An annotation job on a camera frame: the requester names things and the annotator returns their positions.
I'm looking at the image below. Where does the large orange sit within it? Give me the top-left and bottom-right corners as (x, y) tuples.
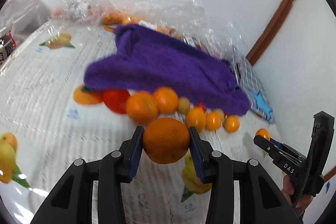
(142, 118), (190, 164)

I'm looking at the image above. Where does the small clear plastic bag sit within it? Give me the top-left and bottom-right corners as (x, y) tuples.
(51, 0), (114, 25)

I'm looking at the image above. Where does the person's right hand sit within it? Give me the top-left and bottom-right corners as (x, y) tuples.
(282, 173), (314, 217)

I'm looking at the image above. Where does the red snack package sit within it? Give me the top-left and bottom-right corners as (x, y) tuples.
(0, 28), (17, 65)

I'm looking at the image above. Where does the purple towel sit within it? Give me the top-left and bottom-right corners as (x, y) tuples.
(84, 24), (251, 115)

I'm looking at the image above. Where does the orange behind neighbour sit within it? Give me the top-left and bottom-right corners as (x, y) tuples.
(153, 87), (179, 114)

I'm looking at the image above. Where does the clear plastic bag of fruit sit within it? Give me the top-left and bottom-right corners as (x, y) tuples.
(102, 0), (247, 62)

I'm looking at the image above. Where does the grey checked cushion blue star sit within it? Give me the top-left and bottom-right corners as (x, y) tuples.
(231, 56), (274, 123)

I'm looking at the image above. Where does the yellowish longan fruit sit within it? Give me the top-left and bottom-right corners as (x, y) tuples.
(178, 97), (190, 114)

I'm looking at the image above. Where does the brown wooden door frame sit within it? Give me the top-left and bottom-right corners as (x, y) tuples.
(246, 0), (295, 65)

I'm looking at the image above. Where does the grey plastic bag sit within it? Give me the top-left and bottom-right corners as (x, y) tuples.
(1, 0), (51, 44)

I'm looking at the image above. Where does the right small orange kumquat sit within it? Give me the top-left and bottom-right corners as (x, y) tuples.
(224, 115), (240, 133)

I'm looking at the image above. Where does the small orange kumquat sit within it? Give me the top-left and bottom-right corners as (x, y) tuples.
(224, 115), (240, 133)
(205, 112), (222, 131)

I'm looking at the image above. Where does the small red cherry tomato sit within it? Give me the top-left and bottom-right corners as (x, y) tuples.
(196, 102), (207, 113)

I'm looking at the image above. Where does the oval orange kumquat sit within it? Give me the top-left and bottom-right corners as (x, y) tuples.
(186, 107), (206, 134)

